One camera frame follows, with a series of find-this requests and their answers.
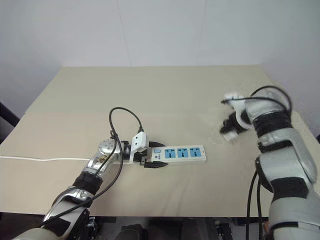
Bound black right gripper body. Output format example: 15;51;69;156
226;112;245;136

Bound black metal bracket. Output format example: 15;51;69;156
214;219;234;237

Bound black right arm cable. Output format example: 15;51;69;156
220;85;294;118

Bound black cables under right arm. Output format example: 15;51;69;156
245;156;274;240

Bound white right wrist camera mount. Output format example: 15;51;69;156
223;92;253;130

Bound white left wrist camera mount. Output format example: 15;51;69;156
129;133;150;161

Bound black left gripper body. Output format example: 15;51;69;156
133;147;151;167

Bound dark rounded shape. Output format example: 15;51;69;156
120;222;150;240

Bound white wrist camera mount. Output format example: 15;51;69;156
129;133;150;161
223;92;253;130

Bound white power strip cord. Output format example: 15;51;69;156
0;155;91;162

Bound white charger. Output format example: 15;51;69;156
223;131;238;144

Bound dark furniture beside table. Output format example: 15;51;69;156
0;100;21;145

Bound white blue power strip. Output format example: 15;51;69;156
147;144;208;167

